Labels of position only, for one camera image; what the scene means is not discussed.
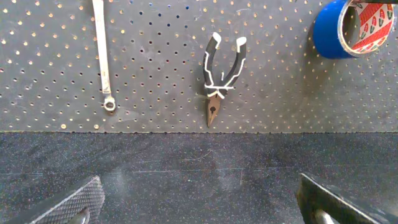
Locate wrench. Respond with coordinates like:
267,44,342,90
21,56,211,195
92,0,117,112

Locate black pegboard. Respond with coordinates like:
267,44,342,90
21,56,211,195
0,0,398,134

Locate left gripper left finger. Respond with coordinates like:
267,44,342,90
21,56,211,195
4,174,106,224

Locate black and white pliers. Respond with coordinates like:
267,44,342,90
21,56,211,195
201,32,248,128

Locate roll of blue tape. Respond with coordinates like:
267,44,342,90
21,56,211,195
312,0,396,60

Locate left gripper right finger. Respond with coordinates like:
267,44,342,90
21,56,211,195
295,172,398,224

